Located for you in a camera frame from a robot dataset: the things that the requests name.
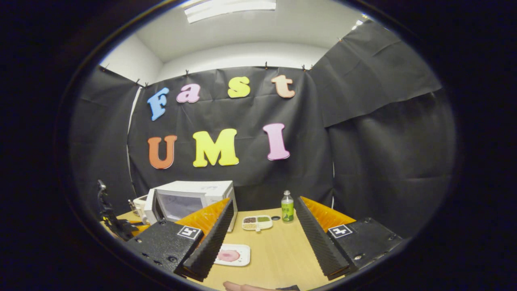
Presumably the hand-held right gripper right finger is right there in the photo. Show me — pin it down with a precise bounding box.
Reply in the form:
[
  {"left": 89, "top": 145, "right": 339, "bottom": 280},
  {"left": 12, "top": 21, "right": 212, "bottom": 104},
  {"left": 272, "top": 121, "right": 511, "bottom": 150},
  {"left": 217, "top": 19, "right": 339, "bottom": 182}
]
[{"left": 293, "top": 196, "right": 405, "bottom": 281}]

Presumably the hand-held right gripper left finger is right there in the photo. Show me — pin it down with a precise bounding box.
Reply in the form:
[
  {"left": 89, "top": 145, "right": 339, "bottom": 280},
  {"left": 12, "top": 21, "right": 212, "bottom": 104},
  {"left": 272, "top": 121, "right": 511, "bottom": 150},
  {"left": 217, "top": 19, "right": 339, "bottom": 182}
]
[{"left": 122, "top": 197, "right": 236, "bottom": 283}]

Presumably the white plate with pink food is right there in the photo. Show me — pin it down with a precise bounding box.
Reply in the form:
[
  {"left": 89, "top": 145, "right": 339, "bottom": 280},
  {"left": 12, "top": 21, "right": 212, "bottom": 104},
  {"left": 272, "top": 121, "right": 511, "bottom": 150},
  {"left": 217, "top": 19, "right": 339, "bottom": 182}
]
[{"left": 213, "top": 244, "right": 251, "bottom": 267}]

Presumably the white microwave oven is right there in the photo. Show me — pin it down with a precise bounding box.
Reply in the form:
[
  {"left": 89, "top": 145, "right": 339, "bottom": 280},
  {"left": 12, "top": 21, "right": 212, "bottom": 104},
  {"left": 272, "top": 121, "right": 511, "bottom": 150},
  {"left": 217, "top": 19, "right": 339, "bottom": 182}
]
[{"left": 144, "top": 181, "right": 238, "bottom": 232}]

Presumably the white toaster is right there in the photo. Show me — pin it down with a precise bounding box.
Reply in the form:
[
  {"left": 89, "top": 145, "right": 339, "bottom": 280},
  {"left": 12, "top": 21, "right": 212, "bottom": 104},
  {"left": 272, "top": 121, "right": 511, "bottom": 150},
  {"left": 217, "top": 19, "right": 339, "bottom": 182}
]
[{"left": 133, "top": 195, "right": 148, "bottom": 224}]

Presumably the green drink bottle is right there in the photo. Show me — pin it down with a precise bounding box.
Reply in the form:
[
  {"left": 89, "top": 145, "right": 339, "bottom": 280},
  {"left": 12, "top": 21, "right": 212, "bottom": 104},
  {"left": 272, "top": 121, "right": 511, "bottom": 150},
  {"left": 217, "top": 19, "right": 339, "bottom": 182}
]
[{"left": 281, "top": 190, "right": 294, "bottom": 222}]

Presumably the white divided condiment dish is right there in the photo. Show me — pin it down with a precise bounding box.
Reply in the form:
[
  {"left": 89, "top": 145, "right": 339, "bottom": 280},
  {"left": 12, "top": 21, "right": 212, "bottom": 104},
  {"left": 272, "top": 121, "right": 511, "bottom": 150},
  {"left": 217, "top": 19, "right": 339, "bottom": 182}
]
[{"left": 242, "top": 215, "right": 273, "bottom": 232}]

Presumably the black backdrop cloth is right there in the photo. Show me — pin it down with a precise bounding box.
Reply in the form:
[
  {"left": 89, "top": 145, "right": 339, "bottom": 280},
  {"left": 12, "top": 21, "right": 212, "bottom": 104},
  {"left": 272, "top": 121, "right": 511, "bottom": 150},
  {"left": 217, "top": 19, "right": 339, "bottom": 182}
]
[{"left": 69, "top": 20, "right": 457, "bottom": 239}]

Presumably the long ceiling light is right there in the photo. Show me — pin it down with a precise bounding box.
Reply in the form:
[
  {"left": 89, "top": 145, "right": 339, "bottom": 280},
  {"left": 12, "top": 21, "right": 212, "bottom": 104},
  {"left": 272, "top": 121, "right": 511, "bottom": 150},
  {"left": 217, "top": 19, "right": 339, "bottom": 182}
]
[{"left": 184, "top": 0, "right": 277, "bottom": 23}]

